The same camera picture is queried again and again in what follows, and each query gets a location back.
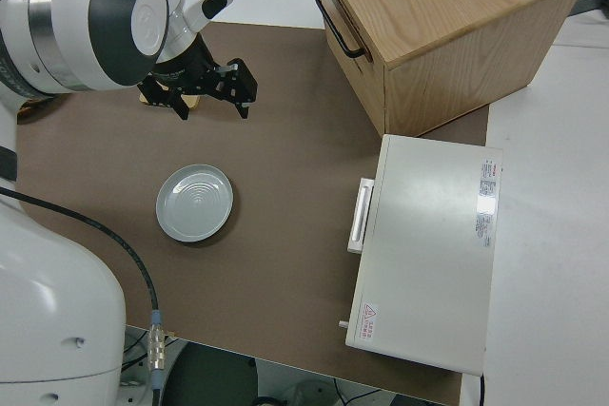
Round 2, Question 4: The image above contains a light wooden board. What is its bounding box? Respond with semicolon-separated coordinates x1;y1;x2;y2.
138;91;202;111

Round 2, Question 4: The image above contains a white oven door handle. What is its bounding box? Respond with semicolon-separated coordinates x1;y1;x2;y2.
346;178;377;254

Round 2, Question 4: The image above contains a gray round floor object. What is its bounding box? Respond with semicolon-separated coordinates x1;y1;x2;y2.
285;378;344;406

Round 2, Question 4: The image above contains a black round floor base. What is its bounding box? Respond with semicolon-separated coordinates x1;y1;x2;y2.
161;342;259;406

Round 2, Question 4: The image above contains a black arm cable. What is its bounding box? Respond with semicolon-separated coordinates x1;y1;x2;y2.
0;0;168;406

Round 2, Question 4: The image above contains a brown table mat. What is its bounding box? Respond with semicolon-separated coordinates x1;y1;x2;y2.
13;20;491;406

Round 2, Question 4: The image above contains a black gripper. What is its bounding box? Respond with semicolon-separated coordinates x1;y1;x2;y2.
136;39;259;123

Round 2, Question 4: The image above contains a white toaster oven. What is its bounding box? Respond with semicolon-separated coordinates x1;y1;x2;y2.
336;133;504;377

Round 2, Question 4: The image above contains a wooden drawer box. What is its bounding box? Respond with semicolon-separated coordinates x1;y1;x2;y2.
308;0;589;139

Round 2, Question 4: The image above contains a gray round plate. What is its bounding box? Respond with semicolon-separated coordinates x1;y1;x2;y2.
155;164;235;243

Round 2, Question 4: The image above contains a black drawer handle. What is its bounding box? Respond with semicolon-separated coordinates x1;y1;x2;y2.
313;0;367;59

